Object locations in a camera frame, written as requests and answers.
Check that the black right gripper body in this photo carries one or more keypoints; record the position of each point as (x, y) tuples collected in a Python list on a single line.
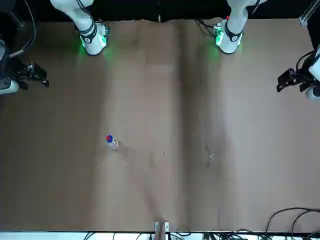
[(35, 72)]

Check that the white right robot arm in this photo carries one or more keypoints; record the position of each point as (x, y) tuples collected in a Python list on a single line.
[(92, 42)]

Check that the wooden camera mount post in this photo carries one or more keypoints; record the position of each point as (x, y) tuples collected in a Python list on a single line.
[(161, 230)]

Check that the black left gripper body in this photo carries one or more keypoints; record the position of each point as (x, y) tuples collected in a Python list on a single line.
[(286, 78)]

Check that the aluminium profile post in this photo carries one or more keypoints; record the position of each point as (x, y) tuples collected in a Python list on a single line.
[(306, 16)]

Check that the clear bottle with blue cap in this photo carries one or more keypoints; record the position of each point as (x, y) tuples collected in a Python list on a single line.
[(114, 144)]

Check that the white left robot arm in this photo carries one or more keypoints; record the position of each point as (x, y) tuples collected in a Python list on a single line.
[(231, 37)]

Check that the clear glass sample vial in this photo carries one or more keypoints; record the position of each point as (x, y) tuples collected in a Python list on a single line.
[(212, 157)]

